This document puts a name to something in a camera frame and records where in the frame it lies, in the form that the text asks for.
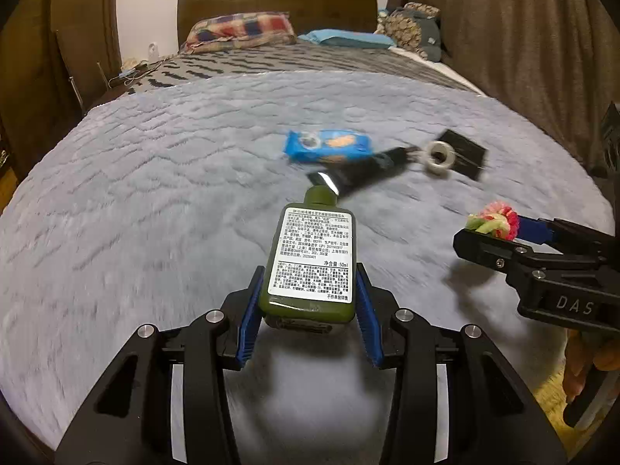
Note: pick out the grey fluffy blanket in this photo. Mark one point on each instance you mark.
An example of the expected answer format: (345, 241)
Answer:
(158, 205)

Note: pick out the white tape roll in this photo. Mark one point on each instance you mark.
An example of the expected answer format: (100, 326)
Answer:
(438, 157)

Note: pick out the light blue pillow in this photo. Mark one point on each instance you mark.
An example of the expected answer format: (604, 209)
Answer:
(351, 39)

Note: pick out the pink yellow fluffy toy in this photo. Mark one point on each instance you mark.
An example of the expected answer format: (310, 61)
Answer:
(497, 219)

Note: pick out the brown curtain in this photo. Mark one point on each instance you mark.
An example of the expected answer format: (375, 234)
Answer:
(556, 62)

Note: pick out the black striped bed sheet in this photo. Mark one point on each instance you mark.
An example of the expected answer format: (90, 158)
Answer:
(300, 56)

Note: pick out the green bottle with label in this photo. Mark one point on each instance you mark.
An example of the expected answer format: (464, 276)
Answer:
(309, 282)

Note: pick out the plaid red blue pillow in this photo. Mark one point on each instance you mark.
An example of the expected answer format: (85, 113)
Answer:
(239, 31)

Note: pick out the black tube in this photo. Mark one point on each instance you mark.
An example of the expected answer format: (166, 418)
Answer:
(350, 176)

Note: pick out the wooden wardrobe with shelves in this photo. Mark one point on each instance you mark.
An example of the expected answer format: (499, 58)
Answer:
(56, 56)

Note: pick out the black box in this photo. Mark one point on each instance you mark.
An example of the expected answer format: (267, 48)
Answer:
(469, 156)

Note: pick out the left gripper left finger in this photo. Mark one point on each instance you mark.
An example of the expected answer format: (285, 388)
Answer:
(244, 318)

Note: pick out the blue snack packet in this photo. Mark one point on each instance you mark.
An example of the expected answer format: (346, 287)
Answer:
(327, 146)

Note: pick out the right hand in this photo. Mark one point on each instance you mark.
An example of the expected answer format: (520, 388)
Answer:
(580, 357)

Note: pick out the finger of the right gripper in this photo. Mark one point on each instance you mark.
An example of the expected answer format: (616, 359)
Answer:
(497, 254)
(567, 237)

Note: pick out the dark wooden headboard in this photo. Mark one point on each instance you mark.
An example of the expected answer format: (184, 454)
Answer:
(304, 15)

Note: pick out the patterned cushion pile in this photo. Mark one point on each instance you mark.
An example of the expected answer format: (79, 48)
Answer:
(413, 27)

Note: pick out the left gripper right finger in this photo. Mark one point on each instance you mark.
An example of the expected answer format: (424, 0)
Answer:
(374, 309)

